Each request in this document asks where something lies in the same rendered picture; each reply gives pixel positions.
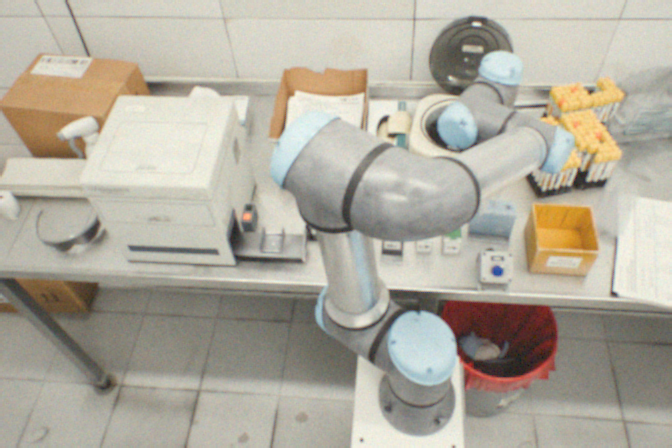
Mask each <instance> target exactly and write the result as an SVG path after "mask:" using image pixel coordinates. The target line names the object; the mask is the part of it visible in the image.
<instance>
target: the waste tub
mask: <svg viewBox="0 0 672 448"><path fill-rule="evenodd" d="M524 238H525V241H526V248H527V257H528V266H529V273H538V274H556V275H574V276H587V275H588V273H589V271H591V269H592V267H593V265H594V264H595V262H596V260H597V258H598V256H599V254H602V252H601V247H600V242H599V237H598V231H597V226H596V221H595V216H594V212H592V207H591V206H588V205H566V204H543V203H532V208H531V211H530V214H529V217H528V220H527V223H525V226H524Z"/></svg>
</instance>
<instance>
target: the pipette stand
mask: <svg viewBox="0 0 672 448"><path fill-rule="evenodd" d="M494 204H495V200H492V199H490V203H489V207H488V209H487V210H486V212H485V213H483V214H482V215H479V210H480V208H479V210H478V212H477V214H476V215H475V216H474V218H473V219H471V220H470V221H469V222H468V227H467V240H475V241H485V242H494V243H503V245H509V242H510V234H511V231H512V228H513V225H514V222H515V219H516V215H517V202H512V201H502V200H498V201H497V205H496V207H494Z"/></svg>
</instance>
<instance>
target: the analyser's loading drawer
mask: <svg viewBox="0 0 672 448"><path fill-rule="evenodd" d="M308 240H309V238H308V232H307V229H305V231H304V234H289V233H285V230H284V227H283V228H282V232H266V231H265V227H262V232H240V231H231V234H230V238H229V241H230V244H231V246H232V249H233V253H234V256H253V257H276V258H298V259H303V262H306V254H307V247H308ZM273 242H275V245H273Z"/></svg>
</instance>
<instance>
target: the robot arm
mask: <svg viewBox="0 0 672 448"><path fill-rule="evenodd" d="M522 73H523V62H522V60H521V59H520V58H519V57H518V56H517V55H515V54H513V53H510V52H508V51H494V52H491V53H489V54H487V56H486V57H485V58H484V59H483V61H482V64H481V67H480V68H479V76H478V78H477V79H476V80H475V81H474V82H473V83H472V84H471V85H469V86H468V88H467V89H466V90H465V91H464V92H463V93H462V94H461V95H460V96H459V97H458V98H457V99H456V100H455V102H453V103H451V104H450V105H449V107H448V108H447V109H446V110H445V112H444V113H443V114H442V116H441V117H440V119H439V121H438V130H439V133H440V135H441V137H442V138H443V140H444V141H445V142H446V143H447V144H449V145H450V146H452V147H454V148H458V151H459V154H457V155H455V156H449V155H440V156H436V157H433V158H426V157H423V156H420V155H417V154H414V153H412V152H410V151H408V150H405V149H403V148H401V147H398V146H396V145H394V144H392V143H390V142H388V141H386V140H384V139H382V138H380V137H378V136H376V135H374V134H372V133H370V132H367V131H365V130H363V129H361V128H359V127H357V126H355V125H352V124H350V123H348V122H346V121H344V120H341V118H340V117H339V116H332V115H330V114H328V113H325V112H323V111H318V110H315V111H310V112H307V113H305V114H303V115H301V116H299V117H298V118H297V119H296V120H294V121H293V122H292V123H291V124H290V125H289V126H288V128H287V129H286V130H285V131H284V133H283V134H282V136H281V137H280V139H279V141H278V144H277V146H276V147H275V149H274V152H273V155H271V157H272V159H270V172H271V176H272V179H273V181H274V182H275V183H276V184H277V185H279V187H280V188H281V189H283V190H287V191H289V192H290V193H291V194H292V195H293V196H294V197H295V200H296V203H297V207H298V211H299V214H300V216H301V218H302V220H303V221H304V223H305V224H306V225H307V226H309V227H310V228H311V229H313V230H315V234H316V238H317V242H318V246H319V249H320V253H321V257H322V262H323V266H324V270H325V274H326V278H327V282H328V284H327V285H326V286H325V287H324V289H323V290H322V292H321V294H320V296H319V298H318V305H316V311H315V314H316V319H317V322H318V324H319V325H320V326H321V327H322V328H323V329H324V330H325V331H326V332H327V333H328V335H329V336H330V337H332V338H334V339H336V340H338V341H339V342H341V343H342V344H344V345H345V346H346V347H348V348H349V349H352V350H353V351H354V352H356V353H357V354H359V355H360V356H362V357H363V358H364V359H366V360H367V361H369V362H370V363H371V364H373V365H374V366H376V367H377V368H378V369H380V370H381V371H383V372H384V375H383V377H382V379H381V381H380V385H379V390H378V402H379V407H380V410H381V412H382V414H383V416H384V418H385V419H386V420H387V422H388V423H389V425H390V426H391V427H393V428H394V429H395V430H397V431H399V432H401V433H404V434H406V435H410V436H416V437H423V436H429V435H432V434H435V433H437V432H439V431H440V430H442V429H443V428H444V427H445V426H446V425H447V424H448V423H449V421H450V420H452V418H453V415H454V411H455V407H456V401H457V397H456V396H455V390H454V386H453V384H452V382H451V378H452V373H453V370H454V367H455V364H456V343H455V339H454V336H453V334H452V332H451V330H450V329H449V327H448V326H447V325H446V324H445V323H444V322H443V320H442V319H441V318H439V317H438V316H436V315H434V314H432V313H429V312H425V311H419V312H415V311H410V312H408V311H407V310H405V309H404V308H402V307H400V306H399V305H397V304H396V303H394V302H392V301H391V300H390V299H389V293H388V289H387V287H386V285H385V283H384V282H383V280H382V279H381V278H379V277H378V270H377V262H376V252H375V244H374V238H375V239H379V240H385V241H392V242H393V241H396V242H408V241H419V240H424V239H430V238H435V237H439V236H442V235H445V234H448V233H450V232H453V231H455V230H457V229H459V228H460V227H462V226H464V225H465V224H466V223H468V222H469V221H470V220H471V219H473V218H474V216H475V215H476V214H477V212H478V210H479V208H480V210H479V215H482V214H483V213H485V212H486V210H487V209H488V207H489V203H490V199H491V198H492V197H494V196H496V195H497V194H499V193H500V192H502V191H503V190H505V189H506V188H508V187H509V186H511V185H512V184H514V183H515V182H517V181H518V180H520V179H522V178H523V176H526V175H527V174H529V173H530V172H532V171H533V170H535V169H536V168H537V169H539V171H541V172H542V171H544V172H547V173H549V174H556V173H557V172H559V171H560V170H562V168H563V167H564V165H565V164H566V162H567V161H568V159H569V157H570V155H571V153H572V150H573V147H574V144H575V137H574V136H573V134H571V133H569V132H567V131H565V130H563V129H560V128H559V126H552V125H550V124H547V123H545V122H542V121H540V119H539V120H537V118H535V117H532V116H530V115H527V114H525V113H522V112H520V111H516V110H514V109H513V107H514V103H515V99H517V95H518V91H519V87H520V84H521V82H522Z"/></svg>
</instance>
